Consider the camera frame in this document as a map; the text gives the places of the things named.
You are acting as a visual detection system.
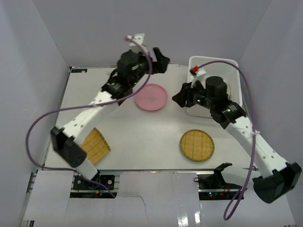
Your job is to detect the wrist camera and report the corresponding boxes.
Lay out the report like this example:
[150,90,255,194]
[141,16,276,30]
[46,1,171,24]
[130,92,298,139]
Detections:
[127,33,146,52]
[190,66,206,88]

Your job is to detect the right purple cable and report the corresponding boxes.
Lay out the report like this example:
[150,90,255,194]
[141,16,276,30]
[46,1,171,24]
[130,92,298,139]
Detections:
[191,61,258,221]

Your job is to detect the white plastic bin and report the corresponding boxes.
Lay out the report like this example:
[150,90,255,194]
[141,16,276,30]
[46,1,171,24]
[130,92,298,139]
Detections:
[187,56,243,118]

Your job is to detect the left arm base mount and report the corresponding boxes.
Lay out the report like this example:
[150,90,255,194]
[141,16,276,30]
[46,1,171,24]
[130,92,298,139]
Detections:
[70,175,118,199]

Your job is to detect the round bamboo tray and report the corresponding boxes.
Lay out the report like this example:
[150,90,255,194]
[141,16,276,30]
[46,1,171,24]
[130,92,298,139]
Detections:
[179,129,215,162]

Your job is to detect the pink plastic plate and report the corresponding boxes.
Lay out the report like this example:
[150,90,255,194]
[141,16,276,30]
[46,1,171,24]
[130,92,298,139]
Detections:
[135,84,168,112]

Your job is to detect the cream plastic plate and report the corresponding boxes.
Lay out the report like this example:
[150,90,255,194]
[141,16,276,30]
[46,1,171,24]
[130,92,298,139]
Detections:
[226,86,231,98]

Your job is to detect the square bamboo tray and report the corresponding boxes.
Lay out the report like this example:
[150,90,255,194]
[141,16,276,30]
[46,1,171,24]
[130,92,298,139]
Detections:
[80,128,111,165]

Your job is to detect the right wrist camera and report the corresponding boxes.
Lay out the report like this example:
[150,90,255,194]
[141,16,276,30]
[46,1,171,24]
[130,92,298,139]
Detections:
[190,66,206,88]

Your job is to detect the purple cable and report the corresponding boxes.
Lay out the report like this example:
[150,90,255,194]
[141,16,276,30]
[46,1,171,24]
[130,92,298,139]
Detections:
[25,35,152,198]
[191,61,258,221]

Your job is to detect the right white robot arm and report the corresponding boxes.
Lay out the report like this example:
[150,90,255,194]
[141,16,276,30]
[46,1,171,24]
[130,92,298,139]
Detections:
[172,76,302,203]

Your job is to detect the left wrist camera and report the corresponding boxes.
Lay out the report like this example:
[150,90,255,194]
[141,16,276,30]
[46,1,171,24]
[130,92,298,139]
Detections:
[127,33,146,52]

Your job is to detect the black label sticker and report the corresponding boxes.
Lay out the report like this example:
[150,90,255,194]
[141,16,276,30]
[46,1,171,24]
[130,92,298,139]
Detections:
[71,69,87,73]

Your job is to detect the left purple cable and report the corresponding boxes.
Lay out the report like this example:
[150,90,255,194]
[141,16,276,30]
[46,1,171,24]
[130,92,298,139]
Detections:
[25,35,152,198]

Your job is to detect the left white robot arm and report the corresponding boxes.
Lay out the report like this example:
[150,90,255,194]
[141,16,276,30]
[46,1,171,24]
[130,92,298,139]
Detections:
[50,47,170,189]

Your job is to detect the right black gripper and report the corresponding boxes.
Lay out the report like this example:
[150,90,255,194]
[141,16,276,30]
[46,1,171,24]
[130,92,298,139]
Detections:
[172,79,215,110]

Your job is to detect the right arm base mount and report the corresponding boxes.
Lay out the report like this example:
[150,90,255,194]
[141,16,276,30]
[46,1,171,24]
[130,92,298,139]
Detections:
[193,163,241,201]

